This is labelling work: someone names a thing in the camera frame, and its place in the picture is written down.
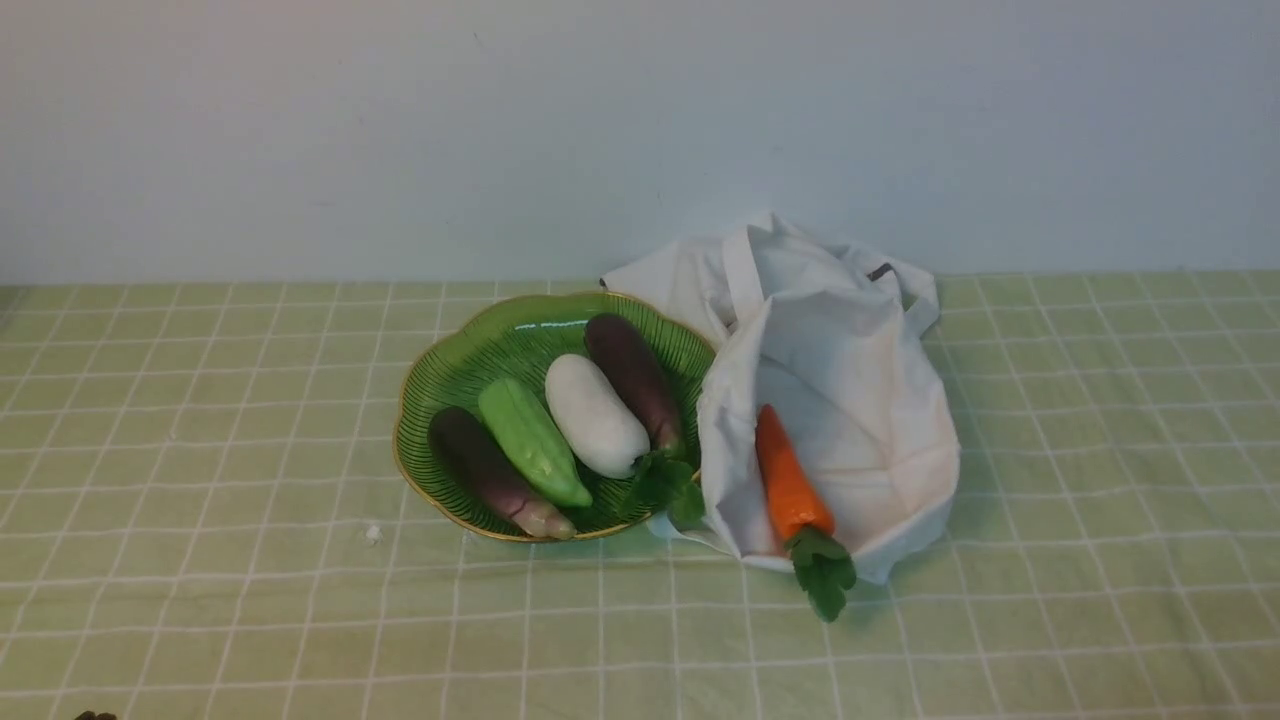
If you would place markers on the front purple eggplant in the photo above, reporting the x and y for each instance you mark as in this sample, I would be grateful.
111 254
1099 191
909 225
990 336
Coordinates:
470 454

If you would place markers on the purple eggplant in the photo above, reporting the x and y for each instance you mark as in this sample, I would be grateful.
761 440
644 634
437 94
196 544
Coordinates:
632 368
470 454

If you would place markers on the green glass ribbed plate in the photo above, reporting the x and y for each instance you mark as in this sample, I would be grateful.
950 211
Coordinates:
519 338

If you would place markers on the green checkered tablecloth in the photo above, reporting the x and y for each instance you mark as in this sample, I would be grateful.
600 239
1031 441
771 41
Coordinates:
188 471

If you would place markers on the white cloth bag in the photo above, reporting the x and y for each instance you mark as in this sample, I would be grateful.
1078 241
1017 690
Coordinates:
829 333

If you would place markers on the white radish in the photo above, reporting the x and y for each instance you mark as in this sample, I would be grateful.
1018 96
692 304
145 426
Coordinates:
603 434

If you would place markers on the orange carrot with leaves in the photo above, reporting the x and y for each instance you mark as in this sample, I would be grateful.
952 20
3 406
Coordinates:
801 522

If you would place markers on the rear purple eggplant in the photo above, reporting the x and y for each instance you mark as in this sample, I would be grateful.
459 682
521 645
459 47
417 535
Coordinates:
632 368

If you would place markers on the green cucumber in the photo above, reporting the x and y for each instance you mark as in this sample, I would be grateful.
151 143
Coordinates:
528 436

